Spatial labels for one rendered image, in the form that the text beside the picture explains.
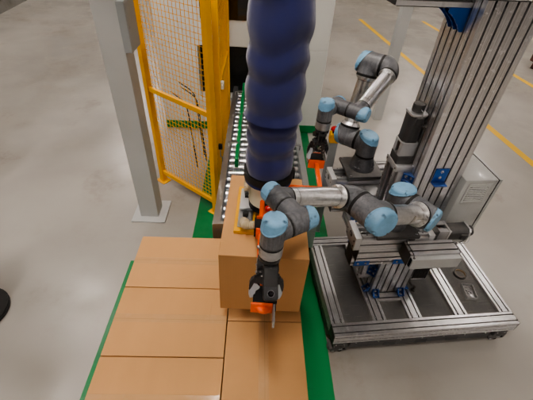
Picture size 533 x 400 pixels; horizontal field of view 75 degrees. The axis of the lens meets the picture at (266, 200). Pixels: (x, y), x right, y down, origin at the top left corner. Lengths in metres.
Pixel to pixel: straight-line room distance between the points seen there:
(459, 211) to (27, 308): 2.88
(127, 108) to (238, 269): 1.61
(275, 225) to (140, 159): 2.14
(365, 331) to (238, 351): 0.91
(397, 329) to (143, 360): 1.53
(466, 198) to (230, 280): 1.31
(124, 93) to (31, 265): 1.54
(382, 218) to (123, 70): 1.99
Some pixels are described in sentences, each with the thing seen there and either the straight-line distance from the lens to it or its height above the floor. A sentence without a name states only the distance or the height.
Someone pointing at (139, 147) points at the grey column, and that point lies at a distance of 2.93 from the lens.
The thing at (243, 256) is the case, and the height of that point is 1.08.
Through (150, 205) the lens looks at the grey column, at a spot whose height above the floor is 0.14.
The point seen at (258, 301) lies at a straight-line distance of 1.22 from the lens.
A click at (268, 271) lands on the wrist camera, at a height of 1.38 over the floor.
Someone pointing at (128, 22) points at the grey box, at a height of 1.65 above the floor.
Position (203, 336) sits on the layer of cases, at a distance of 1.95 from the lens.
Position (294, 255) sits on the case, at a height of 1.08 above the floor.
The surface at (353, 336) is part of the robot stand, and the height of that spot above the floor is 0.22.
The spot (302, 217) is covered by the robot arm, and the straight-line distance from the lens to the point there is 1.05.
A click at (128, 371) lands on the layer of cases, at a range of 1.94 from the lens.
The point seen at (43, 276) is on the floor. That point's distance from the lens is 3.21.
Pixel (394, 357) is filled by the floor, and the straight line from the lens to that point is 2.69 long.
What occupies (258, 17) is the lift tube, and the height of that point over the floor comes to 1.97.
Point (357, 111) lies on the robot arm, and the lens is 1.79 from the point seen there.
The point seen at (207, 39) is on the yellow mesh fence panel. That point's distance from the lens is 2.56.
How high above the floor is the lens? 2.25
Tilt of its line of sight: 40 degrees down
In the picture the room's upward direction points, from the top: 4 degrees clockwise
